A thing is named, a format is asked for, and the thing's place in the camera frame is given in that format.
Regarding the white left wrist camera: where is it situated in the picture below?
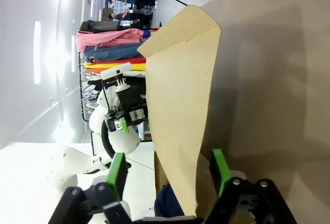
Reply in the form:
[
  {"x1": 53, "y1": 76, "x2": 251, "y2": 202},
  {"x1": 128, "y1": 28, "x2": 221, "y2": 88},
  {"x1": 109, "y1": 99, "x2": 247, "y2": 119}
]
[{"x1": 100, "y1": 63, "x2": 133, "y2": 81}]

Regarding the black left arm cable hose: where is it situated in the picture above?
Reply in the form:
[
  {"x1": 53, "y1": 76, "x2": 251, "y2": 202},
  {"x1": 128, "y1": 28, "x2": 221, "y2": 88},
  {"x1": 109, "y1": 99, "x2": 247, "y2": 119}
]
[{"x1": 101, "y1": 119, "x2": 117, "y2": 159}]

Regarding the blue denim garment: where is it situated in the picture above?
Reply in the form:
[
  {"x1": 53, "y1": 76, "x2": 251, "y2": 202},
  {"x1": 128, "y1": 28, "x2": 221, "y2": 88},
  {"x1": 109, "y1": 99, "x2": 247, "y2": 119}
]
[{"x1": 82, "y1": 43, "x2": 145, "y2": 61}]

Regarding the yellow garment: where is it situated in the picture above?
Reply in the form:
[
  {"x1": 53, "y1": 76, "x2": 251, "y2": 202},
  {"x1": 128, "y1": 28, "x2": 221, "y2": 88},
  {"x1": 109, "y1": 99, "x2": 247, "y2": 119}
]
[{"x1": 84, "y1": 63, "x2": 147, "y2": 74}]

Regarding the brown cardboard box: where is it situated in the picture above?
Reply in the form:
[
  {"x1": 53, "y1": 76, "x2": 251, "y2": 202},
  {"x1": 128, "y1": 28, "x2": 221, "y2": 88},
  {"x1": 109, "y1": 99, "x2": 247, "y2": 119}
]
[{"x1": 136, "y1": 4, "x2": 223, "y2": 218}]

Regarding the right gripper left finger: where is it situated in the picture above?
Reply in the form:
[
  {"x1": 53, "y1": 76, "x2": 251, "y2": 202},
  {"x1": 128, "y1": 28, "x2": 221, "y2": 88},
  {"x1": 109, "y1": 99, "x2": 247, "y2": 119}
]
[{"x1": 48, "y1": 152, "x2": 135, "y2": 224}]

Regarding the black clothes rack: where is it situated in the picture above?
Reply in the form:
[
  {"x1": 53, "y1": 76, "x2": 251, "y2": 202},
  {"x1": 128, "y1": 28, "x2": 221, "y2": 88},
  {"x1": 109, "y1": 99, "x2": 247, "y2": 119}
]
[{"x1": 78, "y1": 53, "x2": 91, "y2": 123}]

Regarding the pink garment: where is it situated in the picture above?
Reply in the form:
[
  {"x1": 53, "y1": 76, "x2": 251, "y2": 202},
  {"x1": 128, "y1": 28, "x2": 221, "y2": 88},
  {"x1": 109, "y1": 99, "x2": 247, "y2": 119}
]
[{"x1": 76, "y1": 28, "x2": 151, "y2": 54}]

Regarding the navy blue zipper pouch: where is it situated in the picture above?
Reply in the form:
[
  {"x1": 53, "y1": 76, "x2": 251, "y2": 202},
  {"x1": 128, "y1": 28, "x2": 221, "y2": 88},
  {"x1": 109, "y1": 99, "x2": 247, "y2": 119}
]
[{"x1": 154, "y1": 184, "x2": 186, "y2": 217}]

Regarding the red garment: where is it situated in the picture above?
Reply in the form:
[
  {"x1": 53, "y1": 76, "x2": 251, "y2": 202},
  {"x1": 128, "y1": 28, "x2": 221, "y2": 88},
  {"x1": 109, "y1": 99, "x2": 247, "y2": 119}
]
[{"x1": 89, "y1": 58, "x2": 147, "y2": 67}]

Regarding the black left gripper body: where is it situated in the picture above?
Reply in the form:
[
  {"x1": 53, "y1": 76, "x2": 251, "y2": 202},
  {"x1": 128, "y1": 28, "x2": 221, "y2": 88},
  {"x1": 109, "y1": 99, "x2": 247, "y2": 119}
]
[{"x1": 115, "y1": 85, "x2": 150, "y2": 127}]

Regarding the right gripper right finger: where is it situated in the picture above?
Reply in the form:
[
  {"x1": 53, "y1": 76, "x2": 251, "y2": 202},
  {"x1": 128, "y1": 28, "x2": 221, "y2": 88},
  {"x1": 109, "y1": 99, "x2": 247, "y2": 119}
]
[{"x1": 203, "y1": 148, "x2": 297, "y2": 224}]

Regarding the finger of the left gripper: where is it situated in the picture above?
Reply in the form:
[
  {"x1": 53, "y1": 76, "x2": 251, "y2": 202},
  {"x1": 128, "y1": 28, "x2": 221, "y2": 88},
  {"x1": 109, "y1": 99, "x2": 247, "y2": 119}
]
[
  {"x1": 128, "y1": 108, "x2": 145, "y2": 126},
  {"x1": 104, "y1": 113, "x2": 129, "y2": 134}
]

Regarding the dark grey garment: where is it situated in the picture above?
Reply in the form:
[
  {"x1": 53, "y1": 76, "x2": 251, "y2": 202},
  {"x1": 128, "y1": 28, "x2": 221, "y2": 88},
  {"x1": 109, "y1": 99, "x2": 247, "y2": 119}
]
[{"x1": 78, "y1": 20, "x2": 145, "y2": 33}]

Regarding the background person red top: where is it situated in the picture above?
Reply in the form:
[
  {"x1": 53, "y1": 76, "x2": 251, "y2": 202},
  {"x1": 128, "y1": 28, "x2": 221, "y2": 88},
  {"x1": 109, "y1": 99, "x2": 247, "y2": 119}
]
[{"x1": 108, "y1": 12, "x2": 155, "y2": 28}]

